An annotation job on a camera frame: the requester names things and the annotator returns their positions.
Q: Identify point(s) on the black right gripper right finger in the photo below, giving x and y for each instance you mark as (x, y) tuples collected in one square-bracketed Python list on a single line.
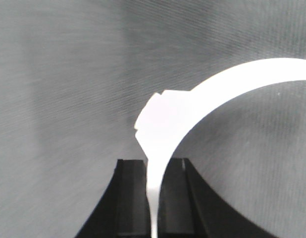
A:
[(190, 208)]

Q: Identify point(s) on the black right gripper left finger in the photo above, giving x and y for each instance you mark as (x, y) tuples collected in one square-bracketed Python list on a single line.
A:
[(123, 210)]

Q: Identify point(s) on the white curved PVC pipe clamp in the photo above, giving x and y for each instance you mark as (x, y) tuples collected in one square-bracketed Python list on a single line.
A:
[(168, 117)]

